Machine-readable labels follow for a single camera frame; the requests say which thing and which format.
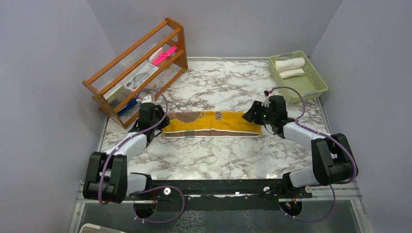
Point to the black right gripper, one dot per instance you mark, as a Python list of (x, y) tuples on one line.
[(252, 114)]

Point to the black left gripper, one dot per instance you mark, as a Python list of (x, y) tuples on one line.
[(159, 111)]

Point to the yellow towel white trim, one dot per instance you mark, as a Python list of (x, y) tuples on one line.
[(210, 124)]

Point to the white terry towel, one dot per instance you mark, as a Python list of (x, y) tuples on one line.
[(290, 67)]

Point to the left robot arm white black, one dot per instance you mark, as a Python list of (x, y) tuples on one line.
[(107, 178)]

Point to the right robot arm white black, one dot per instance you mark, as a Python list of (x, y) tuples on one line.
[(332, 161)]

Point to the blue pen pack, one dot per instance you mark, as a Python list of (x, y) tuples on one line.
[(132, 103)]

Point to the green stapler box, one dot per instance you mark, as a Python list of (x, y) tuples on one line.
[(115, 92)]

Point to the wooden shelf rack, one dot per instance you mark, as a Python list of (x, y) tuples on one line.
[(160, 39)]

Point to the ruler set clear package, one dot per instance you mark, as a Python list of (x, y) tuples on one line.
[(139, 75)]

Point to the light green plastic basket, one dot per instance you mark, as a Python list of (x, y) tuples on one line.
[(310, 84)]

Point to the pink plastic tool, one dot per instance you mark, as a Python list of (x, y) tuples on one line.
[(163, 56)]

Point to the white bin corner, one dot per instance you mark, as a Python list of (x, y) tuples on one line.
[(92, 228)]

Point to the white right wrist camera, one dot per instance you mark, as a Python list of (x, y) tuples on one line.
[(267, 94)]

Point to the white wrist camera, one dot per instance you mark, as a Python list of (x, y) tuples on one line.
[(146, 99), (267, 94)]

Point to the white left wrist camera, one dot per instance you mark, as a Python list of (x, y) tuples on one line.
[(146, 99)]

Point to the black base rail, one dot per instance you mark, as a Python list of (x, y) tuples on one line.
[(219, 195)]

